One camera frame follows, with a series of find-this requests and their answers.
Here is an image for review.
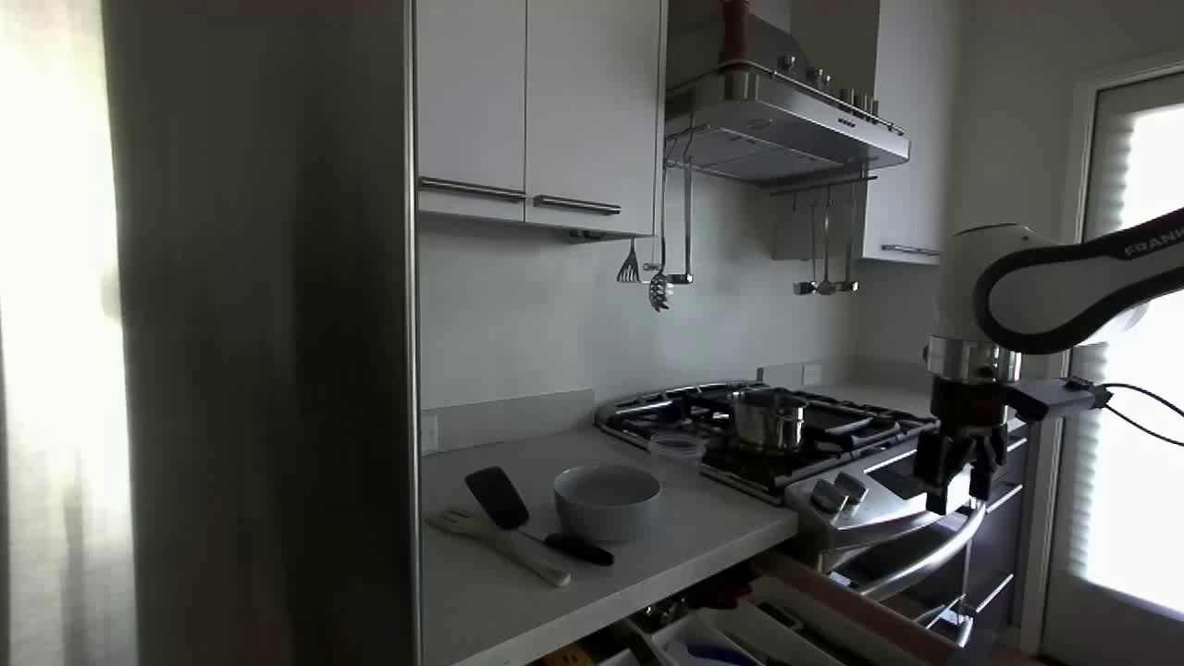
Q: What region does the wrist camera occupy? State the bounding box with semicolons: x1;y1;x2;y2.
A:
997;373;1114;427

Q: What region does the open wooden drawer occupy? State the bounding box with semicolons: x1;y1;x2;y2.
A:
538;552;991;666

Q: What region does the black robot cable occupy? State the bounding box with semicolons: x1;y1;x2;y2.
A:
1064;378;1184;451

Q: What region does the long oven door handle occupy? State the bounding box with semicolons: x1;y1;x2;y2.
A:
847;503;991;602

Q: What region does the hanging metal ladle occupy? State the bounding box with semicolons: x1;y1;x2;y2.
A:
816;181;864;301
792;199;821;301

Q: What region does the stainless steel range hood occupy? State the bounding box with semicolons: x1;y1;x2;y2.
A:
660;0;913;190

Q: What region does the black spatula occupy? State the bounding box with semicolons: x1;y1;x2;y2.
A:
462;464;617;572

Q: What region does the stainless steel gas range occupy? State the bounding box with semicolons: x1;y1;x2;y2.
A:
590;378;1033;643

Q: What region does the stainless steel pot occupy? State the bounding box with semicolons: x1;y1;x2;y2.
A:
726;383;808;458

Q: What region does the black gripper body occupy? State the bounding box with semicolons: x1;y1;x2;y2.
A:
922;373;1008;448

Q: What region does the light wooden spatula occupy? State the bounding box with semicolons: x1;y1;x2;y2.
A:
424;507;575;591

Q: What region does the narrow white cabinet door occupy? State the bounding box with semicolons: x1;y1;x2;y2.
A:
414;0;531;229

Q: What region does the white cabinet beside hood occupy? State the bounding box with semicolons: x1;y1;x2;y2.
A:
860;0;956;271

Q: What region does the hanging triangular utensil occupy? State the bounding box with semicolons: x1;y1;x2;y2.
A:
612;236;647;289

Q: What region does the wide white cabinet door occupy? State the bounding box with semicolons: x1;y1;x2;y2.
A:
520;0;657;240

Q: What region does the white cutlery tray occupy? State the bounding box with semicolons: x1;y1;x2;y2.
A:
603;589;853;666

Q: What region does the white ceramic bowl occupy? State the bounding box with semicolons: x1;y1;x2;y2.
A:
551;458;665;547

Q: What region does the dark tall refrigerator panel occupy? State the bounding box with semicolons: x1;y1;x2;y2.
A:
103;0;422;666

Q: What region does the bright glass door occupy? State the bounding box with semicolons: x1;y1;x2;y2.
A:
1038;66;1184;666

